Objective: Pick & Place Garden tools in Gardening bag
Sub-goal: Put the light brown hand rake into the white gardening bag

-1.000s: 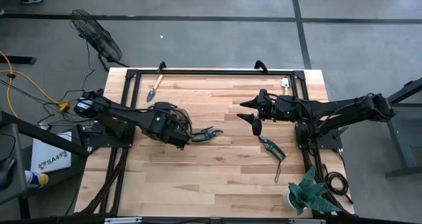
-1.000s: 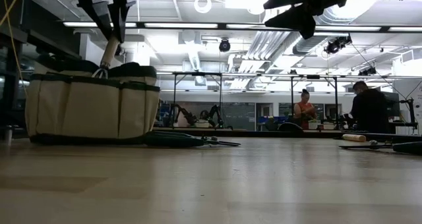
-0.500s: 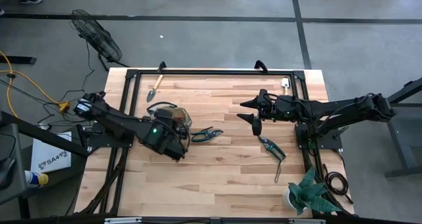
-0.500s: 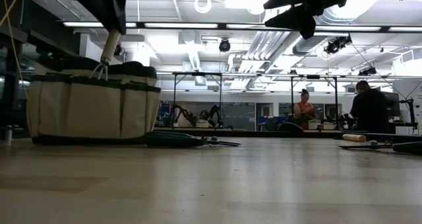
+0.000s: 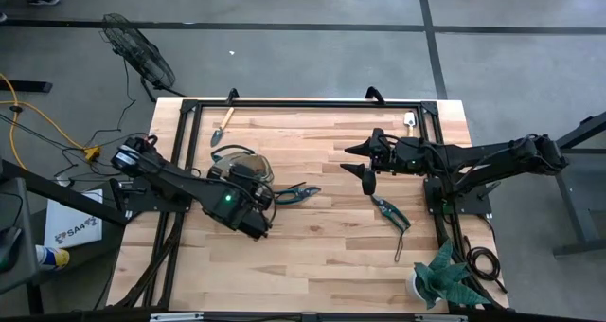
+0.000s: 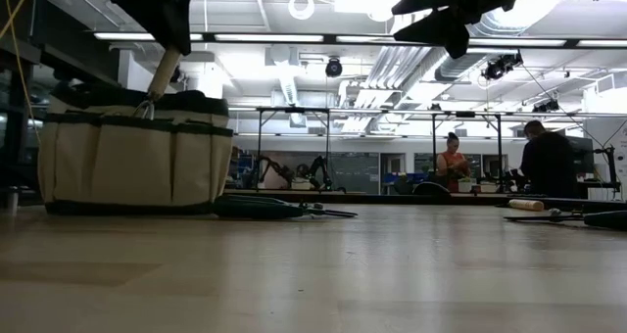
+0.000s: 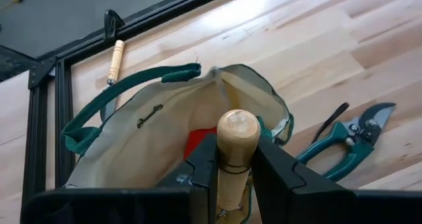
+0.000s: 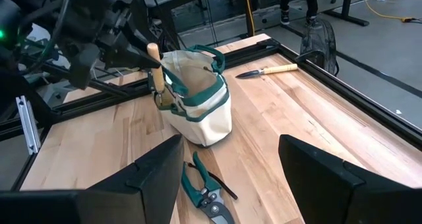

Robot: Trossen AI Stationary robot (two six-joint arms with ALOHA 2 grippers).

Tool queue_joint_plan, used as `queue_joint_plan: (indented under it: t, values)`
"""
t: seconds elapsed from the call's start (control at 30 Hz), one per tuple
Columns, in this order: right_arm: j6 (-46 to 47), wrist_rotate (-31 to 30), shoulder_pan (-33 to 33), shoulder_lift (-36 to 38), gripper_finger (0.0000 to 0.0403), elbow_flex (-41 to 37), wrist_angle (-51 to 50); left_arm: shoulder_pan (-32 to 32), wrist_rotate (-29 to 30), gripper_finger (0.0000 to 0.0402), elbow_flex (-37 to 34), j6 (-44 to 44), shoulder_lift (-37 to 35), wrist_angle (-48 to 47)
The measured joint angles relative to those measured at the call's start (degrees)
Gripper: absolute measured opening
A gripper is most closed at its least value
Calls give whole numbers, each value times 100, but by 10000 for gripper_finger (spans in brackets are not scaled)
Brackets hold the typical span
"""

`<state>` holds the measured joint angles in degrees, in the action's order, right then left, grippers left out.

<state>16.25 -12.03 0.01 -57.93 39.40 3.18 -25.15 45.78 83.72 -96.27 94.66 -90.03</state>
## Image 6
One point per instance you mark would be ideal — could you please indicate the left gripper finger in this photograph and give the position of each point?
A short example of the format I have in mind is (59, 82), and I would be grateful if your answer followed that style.
(174, 29)

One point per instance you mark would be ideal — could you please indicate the black computer monitor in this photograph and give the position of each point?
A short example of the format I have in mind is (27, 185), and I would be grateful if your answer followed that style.
(585, 156)

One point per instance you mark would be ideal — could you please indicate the cream canvas bag green trim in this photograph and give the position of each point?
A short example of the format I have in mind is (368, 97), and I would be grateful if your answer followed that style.
(132, 166)

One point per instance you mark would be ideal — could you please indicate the black monitor stand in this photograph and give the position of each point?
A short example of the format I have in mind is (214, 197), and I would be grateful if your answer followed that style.
(610, 166)

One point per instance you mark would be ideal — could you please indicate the silver ventilation duct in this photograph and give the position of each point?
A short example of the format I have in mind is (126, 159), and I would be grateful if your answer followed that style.
(455, 66)

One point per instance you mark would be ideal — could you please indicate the small silver post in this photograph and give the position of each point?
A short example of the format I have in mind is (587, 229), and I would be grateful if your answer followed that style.
(13, 201)

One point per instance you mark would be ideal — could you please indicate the long overhead light bar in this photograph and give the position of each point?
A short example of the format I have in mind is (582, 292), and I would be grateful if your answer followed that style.
(269, 37)

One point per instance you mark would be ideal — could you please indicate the black ceiling spotlight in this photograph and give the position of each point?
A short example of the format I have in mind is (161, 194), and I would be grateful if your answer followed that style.
(334, 67)
(546, 106)
(499, 66)
(177, 76)

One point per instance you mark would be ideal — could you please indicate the person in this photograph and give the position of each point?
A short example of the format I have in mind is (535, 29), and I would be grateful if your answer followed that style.
(453, 169)
(551, 166)

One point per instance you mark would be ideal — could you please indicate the white background pot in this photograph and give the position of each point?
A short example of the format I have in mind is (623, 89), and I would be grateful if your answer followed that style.
(464, 185)
(488, 186)

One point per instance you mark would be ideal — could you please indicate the black background rig frame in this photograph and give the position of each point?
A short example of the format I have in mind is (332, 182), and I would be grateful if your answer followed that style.
(465, 113)
(294, 110)

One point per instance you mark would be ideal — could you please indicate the black background robot arm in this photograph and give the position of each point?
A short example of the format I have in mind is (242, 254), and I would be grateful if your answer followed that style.
(318, 171)
(276, 169)

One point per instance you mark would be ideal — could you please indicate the black aluminium table frame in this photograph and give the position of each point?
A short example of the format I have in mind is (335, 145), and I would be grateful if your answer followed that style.
(382, 197)

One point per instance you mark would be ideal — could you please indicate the short pale cylinder object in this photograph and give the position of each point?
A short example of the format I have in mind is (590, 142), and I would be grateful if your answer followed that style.
(526, 204)

